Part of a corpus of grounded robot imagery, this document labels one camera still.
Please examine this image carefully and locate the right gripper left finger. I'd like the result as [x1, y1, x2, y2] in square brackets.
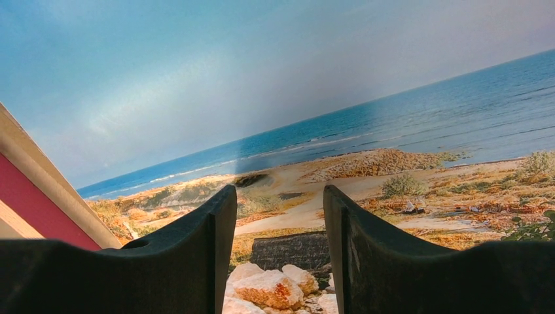
[1, 185, 237, 313]

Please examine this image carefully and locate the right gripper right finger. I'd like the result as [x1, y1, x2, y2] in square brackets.
[323, 185, 554, 313]

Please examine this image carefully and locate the pink wooden photo frame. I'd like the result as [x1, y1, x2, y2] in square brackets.
[1, 106, 122, 251]

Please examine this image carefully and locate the beach landscape photo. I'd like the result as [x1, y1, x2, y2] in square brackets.
[0, 0, 555, 314]

